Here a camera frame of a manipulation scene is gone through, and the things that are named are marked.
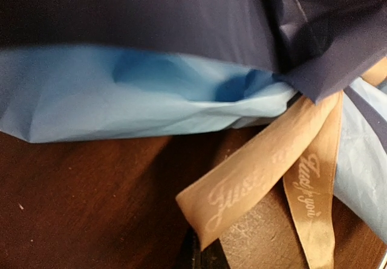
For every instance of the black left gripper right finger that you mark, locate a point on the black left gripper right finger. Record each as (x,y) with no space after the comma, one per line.
(213,257)

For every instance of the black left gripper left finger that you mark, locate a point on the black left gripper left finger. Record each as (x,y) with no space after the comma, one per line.
(190,251)

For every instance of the beige ribbon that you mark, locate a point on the beige ribbon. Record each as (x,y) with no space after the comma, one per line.
(336,148)

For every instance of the blue wrapping paper sheet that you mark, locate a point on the blue wrapping paper sheet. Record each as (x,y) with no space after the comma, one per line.
(76,70)

